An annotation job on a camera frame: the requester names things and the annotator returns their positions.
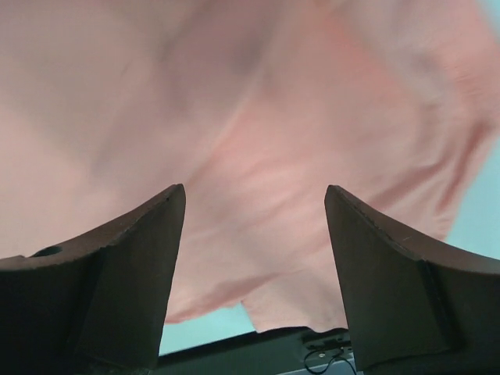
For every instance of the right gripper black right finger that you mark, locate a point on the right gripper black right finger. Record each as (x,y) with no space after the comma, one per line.
(413,304)

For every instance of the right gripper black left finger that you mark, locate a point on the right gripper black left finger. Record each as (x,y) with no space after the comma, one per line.
(94,304)

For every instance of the salmon pink t shirt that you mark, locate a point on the salmon pink t shirt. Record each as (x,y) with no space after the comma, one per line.
(256,107)

